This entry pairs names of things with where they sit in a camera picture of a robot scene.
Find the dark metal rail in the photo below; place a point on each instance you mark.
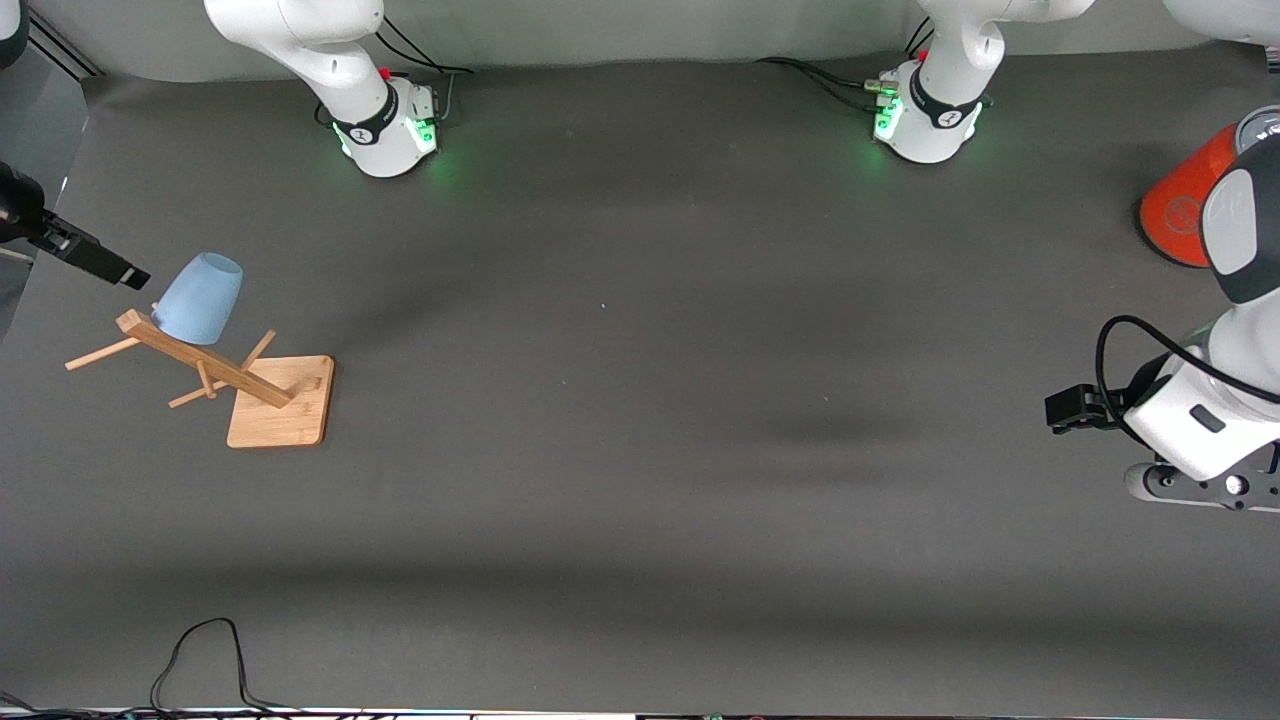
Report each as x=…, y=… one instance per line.
x=60, y=45

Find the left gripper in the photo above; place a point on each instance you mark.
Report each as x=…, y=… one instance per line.
x=1142, y=389

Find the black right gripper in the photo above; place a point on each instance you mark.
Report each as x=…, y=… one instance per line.
x=22, y=215

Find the orange cone-shaped container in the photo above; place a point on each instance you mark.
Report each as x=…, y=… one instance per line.
x=1185, y=205

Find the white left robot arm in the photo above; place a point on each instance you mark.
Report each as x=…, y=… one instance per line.
x=945, y=90

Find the wooden mug rack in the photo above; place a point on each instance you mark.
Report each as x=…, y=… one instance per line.
x=280, y=400

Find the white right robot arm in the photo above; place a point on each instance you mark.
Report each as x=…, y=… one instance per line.
x=330, y=60

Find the light blue cup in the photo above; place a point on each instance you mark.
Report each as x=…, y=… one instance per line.
x=200, y=300

